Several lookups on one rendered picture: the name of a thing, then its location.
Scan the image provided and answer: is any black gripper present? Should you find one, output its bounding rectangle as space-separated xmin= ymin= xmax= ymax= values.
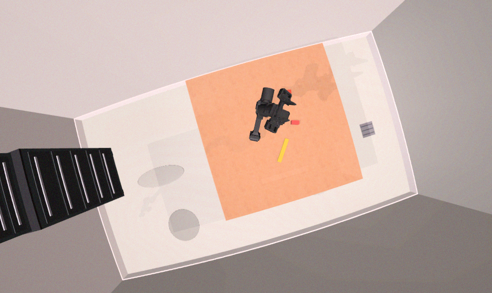
xmin=263 ymin=88 xmax=296 ymax=133

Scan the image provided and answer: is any yellow bar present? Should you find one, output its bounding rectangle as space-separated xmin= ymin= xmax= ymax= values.
xmin=277 ymin=138 xmax=288 ymax=162

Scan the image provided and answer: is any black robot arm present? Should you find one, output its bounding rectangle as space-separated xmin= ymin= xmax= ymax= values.
xmin=249 ymin=88 xmax=290 ymax=142

